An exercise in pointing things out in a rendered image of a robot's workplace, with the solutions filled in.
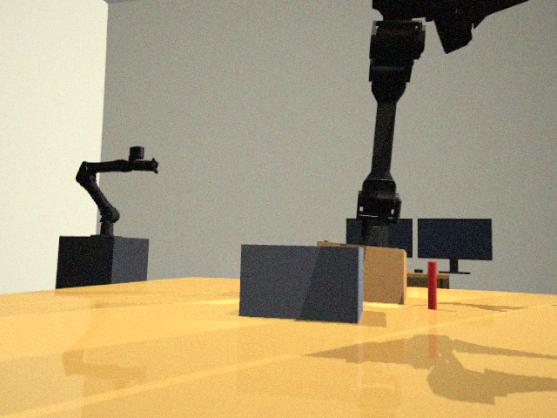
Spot red peg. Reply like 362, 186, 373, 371
427, 261, 437, 309

